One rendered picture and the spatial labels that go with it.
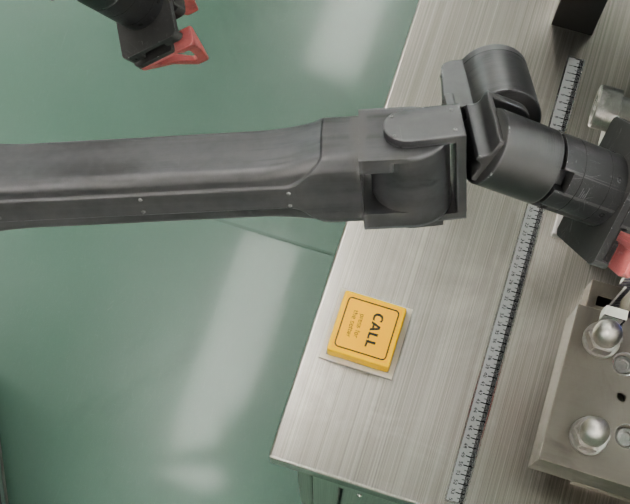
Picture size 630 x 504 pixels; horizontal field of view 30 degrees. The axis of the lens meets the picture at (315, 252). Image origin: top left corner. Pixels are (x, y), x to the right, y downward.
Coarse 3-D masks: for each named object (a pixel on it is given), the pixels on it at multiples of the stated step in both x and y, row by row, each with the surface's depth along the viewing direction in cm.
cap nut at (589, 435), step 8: (592, 416) 109; (576, 424) 110; (584, 424) 107; (592, 424) 106; (600, 424) 106; (576, 432) 108; (584, 432) 107; (592, 432) 106; (600, 432) 106; (608, 432) 106; (576, 440) 109; (584, 440) 107; (592, 440) 106; (600, 440) 106; (608, 440) 108; (576, 448) 110; (584, 448) 109; (592, 448) 108; (600, 448) 108
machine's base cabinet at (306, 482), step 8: (304, 480) 132; (312, 480) 132; (320, 480) 128; (304, 488) 139; (312, 488) 139; (320, 488) 135; (328, 488) 132; (336, 488) 130; (344, 488) 128; (304, 496) 148; (312, 496) 147; (320, 496) 143; (328, 496) 140; (336, 496) 138; (344, 496) 137; (352, 496) 134; (360, 496) 131; (368, 496) 128
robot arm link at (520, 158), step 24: (480, 120) 84; (504, 120) 81; (528, 120) 82; (480, 144) 82; (504, 144) 80; (528, 144) 81; (552, 144) 82; (480, 168) 82; (504, 168) 81; (528, 168) 81; (552, 168) 81; (504, 192) 83; (528, 192) 82
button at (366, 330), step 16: (352, 304) 125; (368, 304) 125; (384, 304) 125; (336, 320) 125; (352, 320) 125; (368, 320) 125; (384, 320) 125; (400, 320) 125; (336, 336) 124; (352, 336) 124; (368, 336) 124; (384, 336) 124; (336, 352) 124; (352, 352) 124; (368, 352) 124; (384, 352) 124; (384, 368) 124
